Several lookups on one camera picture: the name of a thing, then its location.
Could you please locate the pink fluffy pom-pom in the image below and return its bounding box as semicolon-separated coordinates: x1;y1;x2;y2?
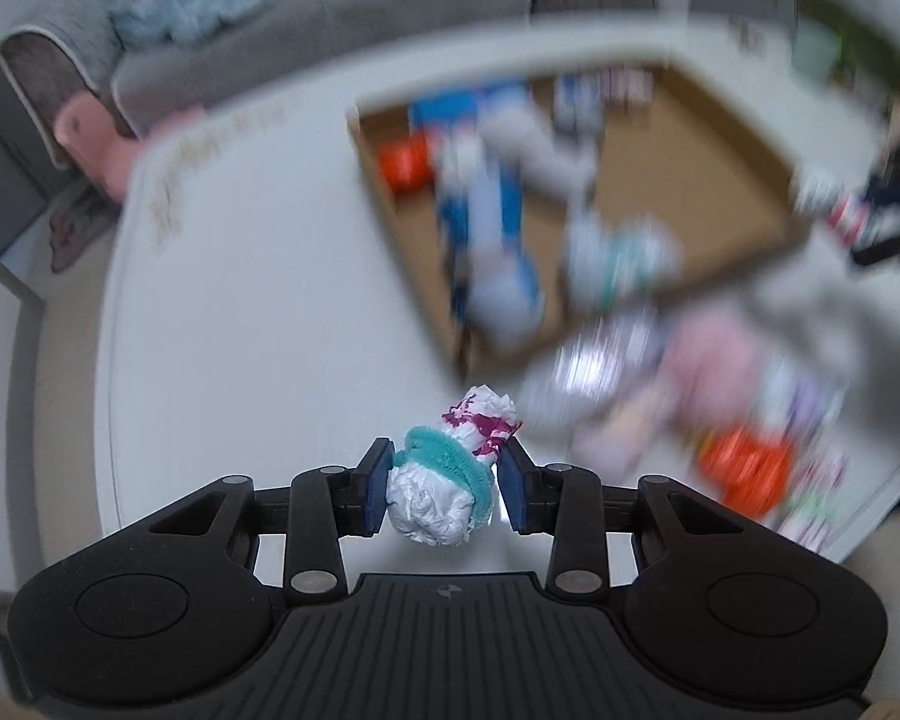
666;309;767;422

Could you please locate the white green-printed bundle pink band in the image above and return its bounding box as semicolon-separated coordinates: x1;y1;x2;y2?
791;169;880;242

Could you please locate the orange plastic bundle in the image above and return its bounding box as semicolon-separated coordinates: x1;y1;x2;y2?
379;136;433;196
700;426;794;517

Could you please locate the bubble wrap bundle teal scrunchie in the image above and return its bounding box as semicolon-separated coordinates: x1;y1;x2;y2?
566;214;685;312

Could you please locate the bubble wrap bundle purple scrunchie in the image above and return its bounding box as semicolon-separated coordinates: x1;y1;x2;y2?
523;313;666;437

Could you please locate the pale grey knit sock roll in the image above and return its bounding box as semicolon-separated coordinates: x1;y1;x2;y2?
484;109;605;200

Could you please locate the shallow cardboard box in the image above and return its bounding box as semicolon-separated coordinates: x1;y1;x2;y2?
347;52;820;385

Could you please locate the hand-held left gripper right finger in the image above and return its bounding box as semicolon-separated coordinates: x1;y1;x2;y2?
497;439;757;602

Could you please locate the white bundle with teal scrunchie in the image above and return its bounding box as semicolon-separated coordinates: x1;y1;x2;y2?
385;384;522;547

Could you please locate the blue sock roll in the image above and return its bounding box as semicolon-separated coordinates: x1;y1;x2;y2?
409;90;485;140

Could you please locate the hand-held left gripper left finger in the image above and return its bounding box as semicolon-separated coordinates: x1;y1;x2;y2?
146;437;397;605

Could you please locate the white purple-dotted bundle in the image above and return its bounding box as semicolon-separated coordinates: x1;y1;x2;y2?
763;358;850;460

